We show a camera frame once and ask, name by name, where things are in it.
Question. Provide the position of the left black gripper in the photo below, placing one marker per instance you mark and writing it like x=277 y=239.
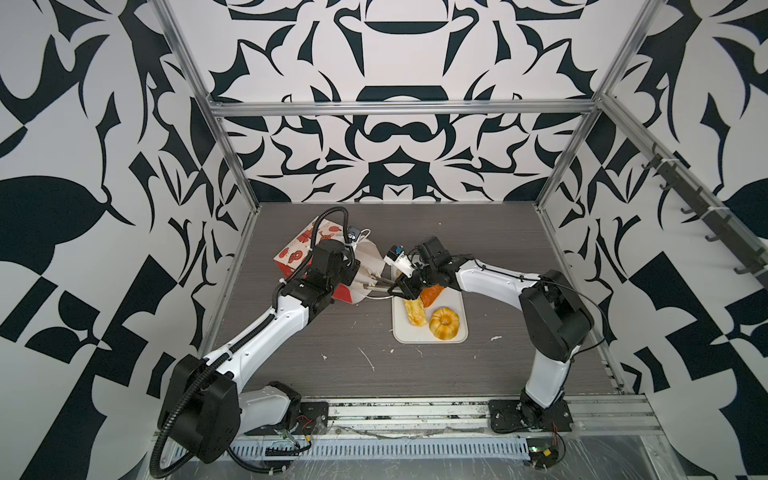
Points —
x=350 y=270

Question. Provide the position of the white rectangular tray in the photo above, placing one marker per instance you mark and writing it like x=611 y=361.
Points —
x=407 y=333

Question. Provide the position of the long yellow fake bread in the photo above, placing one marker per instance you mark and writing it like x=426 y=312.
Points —
x=415 y=312

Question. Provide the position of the orange fake croissant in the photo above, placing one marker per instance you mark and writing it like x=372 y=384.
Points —
x=429 y=295

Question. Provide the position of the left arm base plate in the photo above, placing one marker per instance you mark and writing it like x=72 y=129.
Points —
x=302 y=419

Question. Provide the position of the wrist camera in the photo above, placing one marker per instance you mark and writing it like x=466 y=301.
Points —
x=399 y=260
x=353 y=234

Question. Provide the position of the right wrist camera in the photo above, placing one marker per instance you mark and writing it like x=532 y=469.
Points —
x=399 y=260

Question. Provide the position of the grey wall hook rack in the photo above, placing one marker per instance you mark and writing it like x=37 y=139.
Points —
x=701 y=204

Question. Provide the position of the round fluted yellow bun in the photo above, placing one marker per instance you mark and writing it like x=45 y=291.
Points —
x=444 y=324

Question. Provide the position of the small electronics board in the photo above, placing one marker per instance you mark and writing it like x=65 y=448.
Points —
x=545 y=453

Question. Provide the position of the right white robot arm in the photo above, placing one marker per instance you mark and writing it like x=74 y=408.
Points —
x=556 y=318

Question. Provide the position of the red white paper bag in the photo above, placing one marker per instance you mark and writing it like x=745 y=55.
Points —
x=371 y=262

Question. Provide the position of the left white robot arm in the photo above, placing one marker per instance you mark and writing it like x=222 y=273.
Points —
x=205 y=408

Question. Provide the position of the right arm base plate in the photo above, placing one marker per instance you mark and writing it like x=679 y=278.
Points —
x=512 y=416

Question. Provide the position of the aluminium cage frame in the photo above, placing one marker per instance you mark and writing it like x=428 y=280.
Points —
x=604 y=102

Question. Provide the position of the white slotted cable duct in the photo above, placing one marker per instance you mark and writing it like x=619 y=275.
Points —
x=512 y=448

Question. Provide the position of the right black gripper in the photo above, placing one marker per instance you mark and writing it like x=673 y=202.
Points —
x=407 y=290

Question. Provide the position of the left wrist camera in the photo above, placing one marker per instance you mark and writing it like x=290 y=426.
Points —
x=353 y=234

